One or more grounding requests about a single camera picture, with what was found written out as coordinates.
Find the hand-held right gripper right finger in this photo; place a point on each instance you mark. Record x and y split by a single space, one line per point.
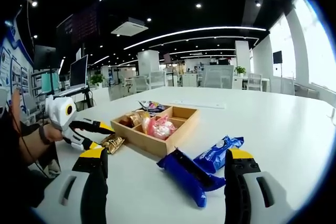
236 187

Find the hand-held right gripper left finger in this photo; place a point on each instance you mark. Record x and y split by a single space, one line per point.
89 182

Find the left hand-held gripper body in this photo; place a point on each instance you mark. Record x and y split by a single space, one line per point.
59 113

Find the blue cookie pack white print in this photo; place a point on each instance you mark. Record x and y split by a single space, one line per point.
215 155

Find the dark blue cookie pack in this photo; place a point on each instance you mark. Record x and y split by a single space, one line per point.
181 174

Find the wooden divided container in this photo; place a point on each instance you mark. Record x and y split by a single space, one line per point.
147 142

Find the person's left hand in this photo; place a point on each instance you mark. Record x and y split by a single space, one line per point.
53 133

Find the black wristband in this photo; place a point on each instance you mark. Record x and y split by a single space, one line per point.
43 136

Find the black laptop stand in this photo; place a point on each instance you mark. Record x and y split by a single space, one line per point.
88 98

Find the teal panel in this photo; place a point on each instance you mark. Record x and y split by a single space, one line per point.
50 82

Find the silver laptop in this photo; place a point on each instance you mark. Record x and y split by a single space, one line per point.
78 72

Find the large potted plant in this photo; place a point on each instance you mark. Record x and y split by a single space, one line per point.
97 79

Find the white chest device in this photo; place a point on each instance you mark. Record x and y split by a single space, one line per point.
3 100

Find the black monitor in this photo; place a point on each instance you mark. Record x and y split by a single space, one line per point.
44 57

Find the white table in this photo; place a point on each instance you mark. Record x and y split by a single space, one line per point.
262 129

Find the person's black shirt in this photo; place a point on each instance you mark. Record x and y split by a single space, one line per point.
10 161

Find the hanging dark display screen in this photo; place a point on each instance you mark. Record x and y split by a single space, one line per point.
84 24

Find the ceiling air conditioner unit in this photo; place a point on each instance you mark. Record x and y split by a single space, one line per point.
130 28

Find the white cabinet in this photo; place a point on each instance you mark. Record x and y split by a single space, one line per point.
189 80

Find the frosted desk partition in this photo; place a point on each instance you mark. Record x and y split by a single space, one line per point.
218 76

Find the small potted plant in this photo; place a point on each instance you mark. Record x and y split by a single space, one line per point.
240 70

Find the curved ceiling light strip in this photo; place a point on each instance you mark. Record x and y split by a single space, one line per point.
204 28

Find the narrow bright window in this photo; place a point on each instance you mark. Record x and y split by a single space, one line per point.
287 43

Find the wide bright window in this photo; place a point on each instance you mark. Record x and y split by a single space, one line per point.
317 51

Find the blue white wall poster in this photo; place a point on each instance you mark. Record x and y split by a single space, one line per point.
15 72

